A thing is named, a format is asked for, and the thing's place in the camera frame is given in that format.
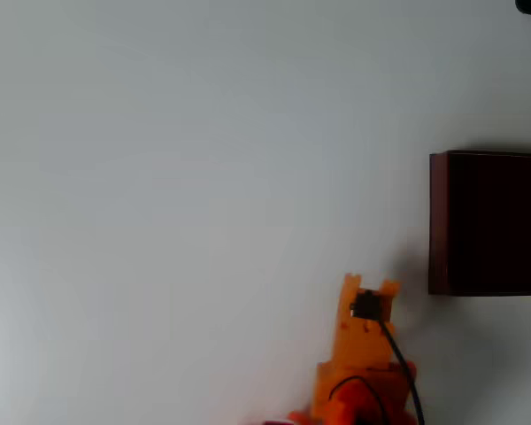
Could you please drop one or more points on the light orange camera mount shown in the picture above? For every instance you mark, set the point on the light orange camera mount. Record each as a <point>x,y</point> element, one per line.
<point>358,345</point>

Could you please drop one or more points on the light orange gripper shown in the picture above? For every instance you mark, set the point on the light orange gripper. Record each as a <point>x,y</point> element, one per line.
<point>362,343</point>

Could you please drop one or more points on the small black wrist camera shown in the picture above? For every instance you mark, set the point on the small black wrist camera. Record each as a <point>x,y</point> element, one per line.
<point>366,305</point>

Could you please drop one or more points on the dark brown box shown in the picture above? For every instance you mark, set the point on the dark brown box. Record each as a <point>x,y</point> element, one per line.
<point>491,221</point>

